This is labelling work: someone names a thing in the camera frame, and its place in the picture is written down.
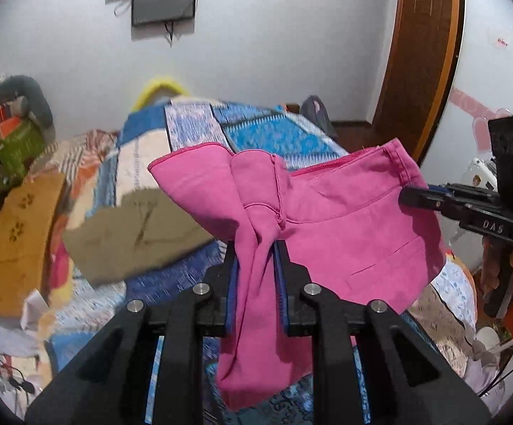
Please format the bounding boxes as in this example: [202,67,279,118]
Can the green storage bag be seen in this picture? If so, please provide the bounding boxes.
[0,121,45,194]

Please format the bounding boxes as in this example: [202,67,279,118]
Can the yellow foam headboard pad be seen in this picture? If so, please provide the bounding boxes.
[131,77,189,112]

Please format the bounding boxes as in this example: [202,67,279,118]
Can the grey green long pillow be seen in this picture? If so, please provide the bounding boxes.
[0,75,56,144]

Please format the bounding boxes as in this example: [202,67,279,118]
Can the olive green garment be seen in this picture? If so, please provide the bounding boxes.
[62,188,213,286]

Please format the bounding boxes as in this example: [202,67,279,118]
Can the small black wall monitor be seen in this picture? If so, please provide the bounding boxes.
[131,0,197,27]

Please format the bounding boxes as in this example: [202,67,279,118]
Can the grey backpack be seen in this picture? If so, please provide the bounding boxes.
[300,95,337,139]

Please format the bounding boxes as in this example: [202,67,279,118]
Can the wooden lap desk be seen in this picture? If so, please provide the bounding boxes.
[0,173,65,318]

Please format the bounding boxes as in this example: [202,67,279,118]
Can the brown wooden door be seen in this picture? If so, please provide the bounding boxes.
[373,0,465,163]

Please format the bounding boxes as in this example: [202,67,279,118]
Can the white wardrobe sliding door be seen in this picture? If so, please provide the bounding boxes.
[420,0,513,271]

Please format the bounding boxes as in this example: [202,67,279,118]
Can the pink pants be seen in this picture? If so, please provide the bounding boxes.
[149,140,445,410]

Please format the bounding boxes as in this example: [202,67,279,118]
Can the right hand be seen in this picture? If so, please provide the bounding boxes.
[480,237,513,300]

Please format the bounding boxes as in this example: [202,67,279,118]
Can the orange striped blanket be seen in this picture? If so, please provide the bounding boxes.
[28,129,120,276]

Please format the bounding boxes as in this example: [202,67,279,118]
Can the blue patchwork bed quilt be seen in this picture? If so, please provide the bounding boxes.
[45,100,477,424]

